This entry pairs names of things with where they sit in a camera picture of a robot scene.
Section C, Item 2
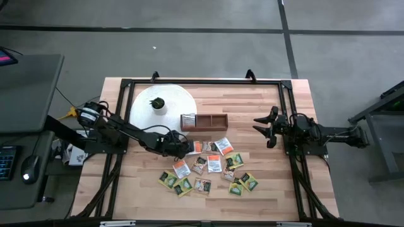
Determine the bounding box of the black computer mouse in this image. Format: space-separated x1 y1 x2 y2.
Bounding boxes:
20 154 41 185

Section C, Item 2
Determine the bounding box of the grey side table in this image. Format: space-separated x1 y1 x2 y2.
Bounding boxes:
0 53 65 134

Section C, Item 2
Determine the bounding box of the white round mat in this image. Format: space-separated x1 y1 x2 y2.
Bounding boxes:
129 84 198 137

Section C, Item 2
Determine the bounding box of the silver metal bracket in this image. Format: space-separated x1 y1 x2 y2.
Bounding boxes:
276 221 313 227
99 220 136 227

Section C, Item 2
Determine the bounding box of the white paper box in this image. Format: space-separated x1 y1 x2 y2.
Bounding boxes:
52 129 89 167

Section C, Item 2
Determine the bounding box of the brown wooden compartment tray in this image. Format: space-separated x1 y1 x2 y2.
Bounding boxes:
180 113 229 132

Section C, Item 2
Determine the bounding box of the tablet with pink screen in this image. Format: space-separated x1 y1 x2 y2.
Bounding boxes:
0 47 19 67

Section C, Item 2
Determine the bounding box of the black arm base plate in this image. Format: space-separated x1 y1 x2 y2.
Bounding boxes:
283 131 329 156
84 128 129 154

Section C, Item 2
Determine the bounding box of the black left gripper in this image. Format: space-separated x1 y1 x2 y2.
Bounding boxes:
148 132 194 158

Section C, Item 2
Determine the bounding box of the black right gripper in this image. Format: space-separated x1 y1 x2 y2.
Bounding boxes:
252 106 290 149

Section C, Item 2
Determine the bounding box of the black keyboard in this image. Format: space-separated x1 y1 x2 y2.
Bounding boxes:
0 144 18 182

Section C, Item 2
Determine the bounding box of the grey computer desk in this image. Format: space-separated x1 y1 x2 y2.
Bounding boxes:
0 131 56 211

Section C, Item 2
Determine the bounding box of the yellow cable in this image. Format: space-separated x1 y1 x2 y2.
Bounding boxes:
58 106 80 121

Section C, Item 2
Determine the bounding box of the silver green front packet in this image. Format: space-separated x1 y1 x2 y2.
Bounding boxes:
193 177 212 195

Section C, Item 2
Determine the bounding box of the white orange tea packet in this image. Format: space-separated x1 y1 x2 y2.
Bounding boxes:
207 154 223 173
214 137 235 156
182 113 197 129
172 160 191 179
189 141 203 156

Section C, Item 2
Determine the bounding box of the black metal cart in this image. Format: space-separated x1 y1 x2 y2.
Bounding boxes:
348 80 404 183

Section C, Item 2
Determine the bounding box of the small green succulent plant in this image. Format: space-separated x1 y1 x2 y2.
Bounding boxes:
149 96 165 108

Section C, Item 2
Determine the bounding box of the white plant pot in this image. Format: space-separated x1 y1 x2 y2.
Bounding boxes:
153 102 168 116

